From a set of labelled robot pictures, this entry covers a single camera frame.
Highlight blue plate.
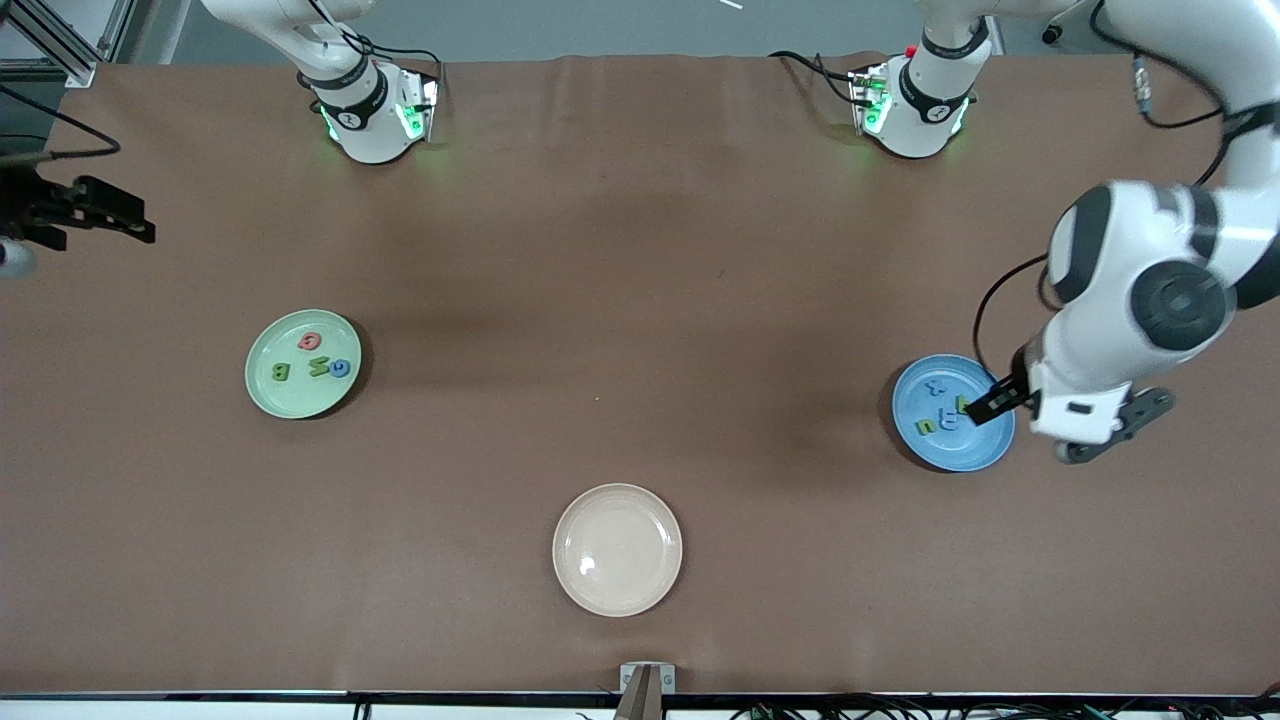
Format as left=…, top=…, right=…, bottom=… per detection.
left=891, top=354, right=1017, bottom=473

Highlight green plate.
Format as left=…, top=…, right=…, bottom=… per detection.
left=245, top=309, right=363, bottom=421

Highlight brown table mat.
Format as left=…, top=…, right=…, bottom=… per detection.
left=0, top=52, right=1280, bottom=698

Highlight beige plate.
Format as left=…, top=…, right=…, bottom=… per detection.
left=552, top=483, right=684, bottom=618

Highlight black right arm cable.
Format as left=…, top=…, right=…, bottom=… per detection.
left=0, top=85, right=123, bottom=166

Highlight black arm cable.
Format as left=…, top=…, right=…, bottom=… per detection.
left=975, top=0, right=1261, bottom=386
left=0, top=85, right=123, bottom=166

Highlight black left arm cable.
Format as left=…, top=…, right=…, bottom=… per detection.
left=975, top=0, right=1261, bottom=386

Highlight black cable bundle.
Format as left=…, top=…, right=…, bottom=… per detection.
left=730, top=695, right=1280, bottom=720

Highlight black right base cable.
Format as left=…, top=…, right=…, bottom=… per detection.
left=308, top=0, right=443, bottom=111

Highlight black base cable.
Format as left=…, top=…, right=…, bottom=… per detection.
left=768, top=48, right=863, bottom=106
left=308, top=0, right=443, bottom=111

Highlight black left base cable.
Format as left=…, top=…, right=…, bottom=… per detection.
left=768, top=48, right=863, bottom=106

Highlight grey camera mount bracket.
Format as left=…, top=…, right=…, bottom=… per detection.
left=613, top=662, right=677, bottom=720

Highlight white black table edge rail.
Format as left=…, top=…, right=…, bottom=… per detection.
left=0, top=688, right=1280, bottom=720

